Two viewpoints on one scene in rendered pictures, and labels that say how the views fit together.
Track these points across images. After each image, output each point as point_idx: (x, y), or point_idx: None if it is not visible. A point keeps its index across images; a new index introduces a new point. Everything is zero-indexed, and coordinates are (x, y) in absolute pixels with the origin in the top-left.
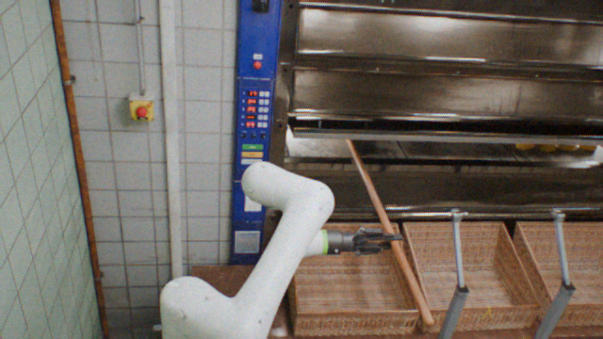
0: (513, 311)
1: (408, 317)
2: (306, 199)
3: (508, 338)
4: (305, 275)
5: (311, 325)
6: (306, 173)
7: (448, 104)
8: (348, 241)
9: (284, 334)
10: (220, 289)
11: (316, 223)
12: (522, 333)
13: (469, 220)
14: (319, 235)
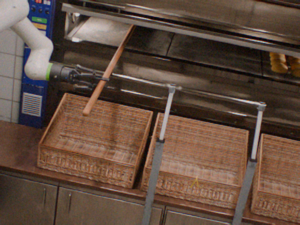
0: (219, 187)
1: (127, 170)
2: (7, 0)
3: (212, 211)
4: (71, 141)
5: (50, 158)
6: (80, 51)
7: (192, 8)
8: (65, 72)
9: (30, 164)
10: (1, 133)
11: (8, 14)
12: (227, 211)
13: None
14: (46, 64)
